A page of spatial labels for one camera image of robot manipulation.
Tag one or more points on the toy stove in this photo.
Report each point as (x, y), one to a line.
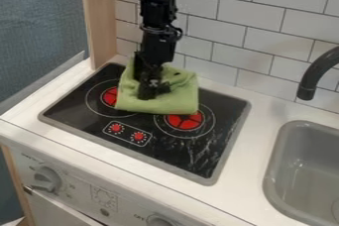
(194, 150)

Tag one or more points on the tap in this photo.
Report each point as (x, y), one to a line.
(314, 71)

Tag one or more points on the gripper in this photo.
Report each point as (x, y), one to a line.
(157, 50)

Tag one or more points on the green cloth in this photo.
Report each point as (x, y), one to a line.
(176, 96)

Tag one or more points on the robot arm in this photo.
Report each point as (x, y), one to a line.
(154, 5)

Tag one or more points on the toy sink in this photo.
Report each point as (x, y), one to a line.
(309, 177)

